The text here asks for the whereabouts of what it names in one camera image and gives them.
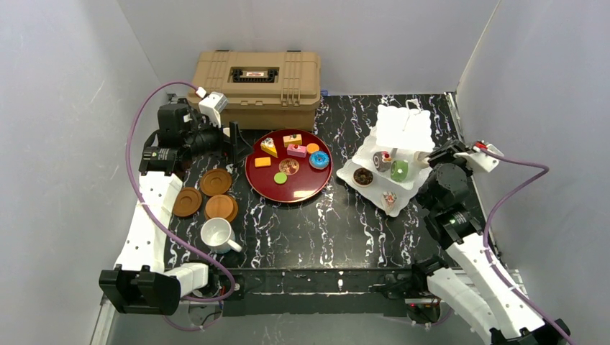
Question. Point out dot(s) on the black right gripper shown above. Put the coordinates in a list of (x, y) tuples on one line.
[(433, 157)]

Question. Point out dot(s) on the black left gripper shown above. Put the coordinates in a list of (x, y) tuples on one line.
[(231, 141)]

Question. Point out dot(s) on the white round cake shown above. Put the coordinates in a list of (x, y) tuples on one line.
[(421, 158)]

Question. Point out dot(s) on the white three-tier cake stand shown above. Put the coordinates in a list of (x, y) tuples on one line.
[(401, 131)]

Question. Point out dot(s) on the white triangular cake slice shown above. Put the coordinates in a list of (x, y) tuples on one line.
[(388, 200)]

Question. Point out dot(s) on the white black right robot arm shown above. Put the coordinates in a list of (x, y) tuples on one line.
[(493, 305)]

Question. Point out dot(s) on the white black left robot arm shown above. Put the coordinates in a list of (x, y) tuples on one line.
[(156, 269)]

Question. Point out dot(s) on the orange square cake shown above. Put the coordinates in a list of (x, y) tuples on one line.
[(262, 162)]

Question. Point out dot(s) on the yellow triangular cake slice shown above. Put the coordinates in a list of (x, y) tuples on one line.
[(268, 146)]

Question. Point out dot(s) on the brown wooden coaster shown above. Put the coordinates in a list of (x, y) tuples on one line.
[(215, 182)]

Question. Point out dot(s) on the green round macaron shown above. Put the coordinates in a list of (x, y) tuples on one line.
[(280, 178)]

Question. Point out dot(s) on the round red tray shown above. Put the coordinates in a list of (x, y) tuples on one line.
[(303, 183)]

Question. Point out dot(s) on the pink rectangular cake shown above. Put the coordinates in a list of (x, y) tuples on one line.
[(297, 150)]

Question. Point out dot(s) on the yellow rectangular cake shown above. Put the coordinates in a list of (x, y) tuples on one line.
[(292, 141)]

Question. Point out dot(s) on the light wooden coaster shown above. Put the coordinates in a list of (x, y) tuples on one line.
[(221, 206)]

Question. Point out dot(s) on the tan plastic toolbox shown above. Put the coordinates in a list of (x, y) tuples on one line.
[(264, 90)]

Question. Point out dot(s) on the orange round cookie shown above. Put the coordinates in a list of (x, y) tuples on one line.
[(312, 148)]

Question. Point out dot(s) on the dark brown coaster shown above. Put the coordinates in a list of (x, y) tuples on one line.
[(188, 202)]

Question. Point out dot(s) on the blue frosted donut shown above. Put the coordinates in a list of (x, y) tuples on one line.
[(319, 160)]

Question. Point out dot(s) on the white mug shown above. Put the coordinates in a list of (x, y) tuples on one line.
[(217, 234)]

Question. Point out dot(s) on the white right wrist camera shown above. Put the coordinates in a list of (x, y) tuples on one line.
[(480, 157)]

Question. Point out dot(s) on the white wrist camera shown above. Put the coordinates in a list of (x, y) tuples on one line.
[(212, 105), (480, 157)]

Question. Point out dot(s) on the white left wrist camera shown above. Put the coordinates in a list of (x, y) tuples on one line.
[(212, 105)]

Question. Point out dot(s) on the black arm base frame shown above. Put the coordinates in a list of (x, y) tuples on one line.
[(388, 292)]

